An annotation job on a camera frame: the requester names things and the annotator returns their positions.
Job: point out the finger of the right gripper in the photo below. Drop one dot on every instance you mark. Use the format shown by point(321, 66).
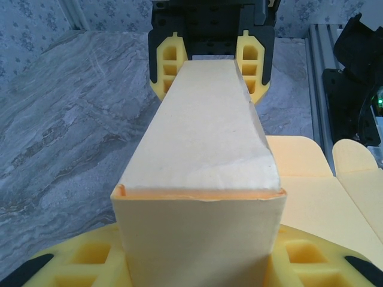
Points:
point(167, 59)
point(254, 59)

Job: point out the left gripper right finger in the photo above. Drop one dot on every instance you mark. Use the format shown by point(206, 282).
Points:
point(305, 257)

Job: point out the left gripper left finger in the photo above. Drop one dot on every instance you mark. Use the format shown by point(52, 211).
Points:
point(83, 260)

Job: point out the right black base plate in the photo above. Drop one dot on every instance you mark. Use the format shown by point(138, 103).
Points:
point(330, 89)

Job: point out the long aluminium base rail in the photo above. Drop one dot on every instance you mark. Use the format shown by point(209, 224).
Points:
point(317, 89)

